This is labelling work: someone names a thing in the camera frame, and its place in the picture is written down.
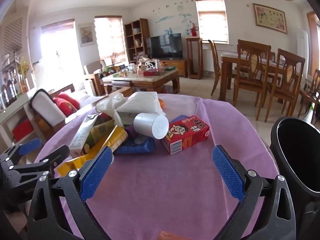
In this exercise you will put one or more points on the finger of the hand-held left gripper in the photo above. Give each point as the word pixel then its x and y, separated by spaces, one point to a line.
pixel 55 156
pixel 30 146

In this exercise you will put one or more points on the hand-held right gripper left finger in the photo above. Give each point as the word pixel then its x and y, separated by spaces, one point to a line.
pixel 96 172

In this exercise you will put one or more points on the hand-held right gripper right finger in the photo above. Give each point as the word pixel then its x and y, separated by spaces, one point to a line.
pixel 227 172

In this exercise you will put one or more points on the yellow snack packet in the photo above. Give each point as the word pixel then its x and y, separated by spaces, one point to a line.
pixel 118 137

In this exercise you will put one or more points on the black trash bin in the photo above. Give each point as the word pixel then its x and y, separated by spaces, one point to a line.
pixel 300 155

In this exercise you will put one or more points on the person's right hand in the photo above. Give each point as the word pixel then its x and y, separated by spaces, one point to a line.
pixel 171 236

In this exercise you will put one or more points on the red storage box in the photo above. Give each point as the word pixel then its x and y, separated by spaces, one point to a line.
pixel 22 130

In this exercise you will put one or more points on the white tall carton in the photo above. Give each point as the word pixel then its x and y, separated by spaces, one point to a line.
pixel 81 135

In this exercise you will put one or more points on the white low shelf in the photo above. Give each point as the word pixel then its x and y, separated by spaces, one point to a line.
pixel 10 115

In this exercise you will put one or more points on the white sofa cushion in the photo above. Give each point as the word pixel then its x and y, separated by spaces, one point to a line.
pixel 46 107

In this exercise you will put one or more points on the yellow green printed box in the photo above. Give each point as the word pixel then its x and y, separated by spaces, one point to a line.
pixel 100 130

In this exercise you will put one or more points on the blue wipes packet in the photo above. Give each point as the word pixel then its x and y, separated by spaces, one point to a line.
pixel 135 146

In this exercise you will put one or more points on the red cushion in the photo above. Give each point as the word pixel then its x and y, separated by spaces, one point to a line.
pixel 66 106
pixel 72 98

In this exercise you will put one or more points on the red drink carton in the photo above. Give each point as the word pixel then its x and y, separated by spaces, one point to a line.
pixel 185 135

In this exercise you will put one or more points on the row of glass bottles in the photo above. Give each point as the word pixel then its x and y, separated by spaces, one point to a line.
pixel 10 90

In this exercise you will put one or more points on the wooden sofa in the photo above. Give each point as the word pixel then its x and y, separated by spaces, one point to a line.
pixel 86 100

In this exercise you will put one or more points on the purple tablecloth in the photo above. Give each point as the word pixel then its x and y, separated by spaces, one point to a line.
pixel 162 180

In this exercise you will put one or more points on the white plastic bag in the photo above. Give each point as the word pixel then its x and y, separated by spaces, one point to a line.
pixel 142 102
pixel 110 105

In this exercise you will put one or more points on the white paper cup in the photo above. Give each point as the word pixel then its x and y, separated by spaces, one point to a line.
pixel 150 125

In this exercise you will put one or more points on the orange fruit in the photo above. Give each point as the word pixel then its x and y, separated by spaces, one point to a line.
pixel 162 103

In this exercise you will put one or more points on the beige armchair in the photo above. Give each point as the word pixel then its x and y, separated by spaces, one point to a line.
pixel 93 67

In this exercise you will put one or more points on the balcony door window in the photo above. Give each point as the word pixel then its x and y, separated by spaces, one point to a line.
pixel 57 52

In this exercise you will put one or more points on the wooden coffee table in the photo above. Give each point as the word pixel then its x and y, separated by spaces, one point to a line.
pixel 140 80

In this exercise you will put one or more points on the wooden television cabinet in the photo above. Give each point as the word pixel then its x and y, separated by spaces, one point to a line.
pixel 178 66

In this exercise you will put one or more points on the wooden dining table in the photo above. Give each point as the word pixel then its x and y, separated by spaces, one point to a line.
pixel 228 55

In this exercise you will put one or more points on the wooden curved back chair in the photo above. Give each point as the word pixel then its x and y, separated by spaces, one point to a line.
pixel 213 52

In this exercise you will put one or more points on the small framed flower picture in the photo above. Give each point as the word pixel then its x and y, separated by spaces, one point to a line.
pixel 86 35

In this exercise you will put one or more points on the wooden dining chair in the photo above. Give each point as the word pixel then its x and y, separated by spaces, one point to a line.
pixel 253 45
pixel 290 55
pixel 313 80

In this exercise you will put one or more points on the wooden bookshelf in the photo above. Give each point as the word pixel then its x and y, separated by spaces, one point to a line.
pixel 130 42

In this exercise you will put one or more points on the tall wooden plant stand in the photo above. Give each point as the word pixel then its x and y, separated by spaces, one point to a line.
pixel 193 40

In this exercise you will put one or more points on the black flat television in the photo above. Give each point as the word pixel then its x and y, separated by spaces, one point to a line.
pixel 165 46

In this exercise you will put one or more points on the red flower vase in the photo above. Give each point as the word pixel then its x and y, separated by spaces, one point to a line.
pixel 193 31

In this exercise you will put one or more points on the white standing air conditioner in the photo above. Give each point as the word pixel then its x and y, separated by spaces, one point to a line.
pixel 301 42

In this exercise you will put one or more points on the window with pink blind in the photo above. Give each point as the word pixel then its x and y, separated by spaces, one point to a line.
pixel 212 20

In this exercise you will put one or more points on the large framed picture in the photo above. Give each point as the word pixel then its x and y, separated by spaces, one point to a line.
pixel 270 17

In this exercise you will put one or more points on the white wall radiator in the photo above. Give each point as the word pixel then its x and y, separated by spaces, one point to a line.
pixel 208 60

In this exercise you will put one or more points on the window with wooden frame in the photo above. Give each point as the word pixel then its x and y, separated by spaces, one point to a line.
pixel 110 37

